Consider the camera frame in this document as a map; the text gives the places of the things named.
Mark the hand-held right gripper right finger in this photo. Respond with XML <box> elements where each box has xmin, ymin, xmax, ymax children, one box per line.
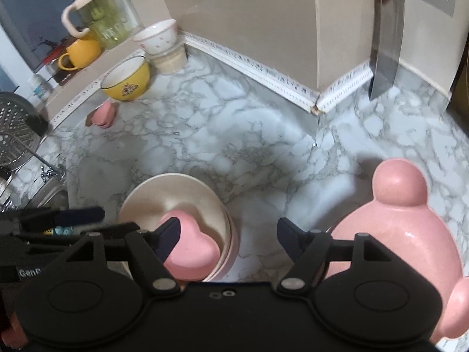
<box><xmin>276</xmin><ymin>217</ymin><xmax>389</xmax><ymax>296</ymax></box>

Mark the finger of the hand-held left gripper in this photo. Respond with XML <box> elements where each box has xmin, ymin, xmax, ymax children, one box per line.
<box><xmin>53</xmin><ymin>206</ymin><xmax>106</xmax><ymax>226</ymax></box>
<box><xmin>0</xmin><ymin>208</ymin><xmax>61</xmax><ymax>232</ymax></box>

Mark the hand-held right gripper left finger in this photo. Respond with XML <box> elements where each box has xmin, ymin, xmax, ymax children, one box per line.
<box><xmin>66</xmin><ymin>217</ymin><xmax>182</xmax><ymax>296</ymax></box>

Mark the pink heart-shaped dish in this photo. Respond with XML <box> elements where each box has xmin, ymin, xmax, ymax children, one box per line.
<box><xmin>157</xmin><ymin>209</ymin><xmax>221</xmax><ymax>277</ymax></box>

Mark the cream bowl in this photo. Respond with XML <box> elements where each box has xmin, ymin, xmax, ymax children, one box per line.
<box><xmin>118</xmin><ymin>173</ymin><xmax>235</xmax><ymax>283</ymax></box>

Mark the pink bear-shaped plate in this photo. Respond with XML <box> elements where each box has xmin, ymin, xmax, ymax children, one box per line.
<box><xmin>324</xmin><ymin>158</ymin><xmax>469</xmax><ymax>345</ymax></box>

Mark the person's left hand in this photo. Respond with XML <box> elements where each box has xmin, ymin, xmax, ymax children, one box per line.
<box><xmin>0</xmin><ymin>290</ymin><xmax>28</xmax><ymax>352</ymax></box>

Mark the steel sink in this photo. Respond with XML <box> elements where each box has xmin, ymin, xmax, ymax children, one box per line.
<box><xmin>22</xmin><ymin>176</ymin><xmax>70</xmax><ymax>211</ymax></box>

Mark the metal steamer plate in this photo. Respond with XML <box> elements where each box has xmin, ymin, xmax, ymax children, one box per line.
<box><xmin>0</xmin><ymin>92</ymin><xmax>48</xmax><ymax>171</ymax></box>

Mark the small pink dish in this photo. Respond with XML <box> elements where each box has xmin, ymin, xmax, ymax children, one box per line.
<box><xmin>85</xmin><ymin>102</ymin><xmax>117</xmax><ymax>129</ymax></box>

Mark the small white jar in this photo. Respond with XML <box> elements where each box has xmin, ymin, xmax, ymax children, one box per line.
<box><xmin>28</xmin><ymin>74</ymin><xmax>54</xmax><ymax>101</ymax></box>

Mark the yellow bowl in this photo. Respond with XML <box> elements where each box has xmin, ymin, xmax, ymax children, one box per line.
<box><xmin>101</xmin><ymin>56</ymin><xmax>151</xmax><ymax>101</ymax></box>

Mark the yellow mug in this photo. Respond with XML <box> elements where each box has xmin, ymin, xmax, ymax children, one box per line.
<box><xmin>58</xmin><ymin>37</ymin><xmax>103</xmax><ymax>71</ymax></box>

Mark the music note trim tape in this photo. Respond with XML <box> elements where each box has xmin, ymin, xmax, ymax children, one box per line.
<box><xmin>49</xmin><ymin>31</ymin><xmax>374</xmax><ymax>129</ymax></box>

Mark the white dotted bowl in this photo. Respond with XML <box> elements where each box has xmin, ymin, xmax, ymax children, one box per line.
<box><xmin>132</xmin><ymin>19</ymin><xmax>178</xmax><ymax>55</ymax></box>

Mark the green glass pitcher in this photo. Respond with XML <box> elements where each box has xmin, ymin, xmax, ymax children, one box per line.
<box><xmin>62</xmin><ymin>0</ymin><xmax>140</xmax><ymax>50</ymax></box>

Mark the window pane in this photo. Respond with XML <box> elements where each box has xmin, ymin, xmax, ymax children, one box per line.
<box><xmin>0</xmin><ymin>0</ymin><xmax>143</xmax><ymax>74</ymax></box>

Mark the cleaver with wooden handle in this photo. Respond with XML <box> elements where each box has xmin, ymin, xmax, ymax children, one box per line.
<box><xmin>368</xmin><ymin>0</ymin><xmax>405</xmax><ymax>101</ymax></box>

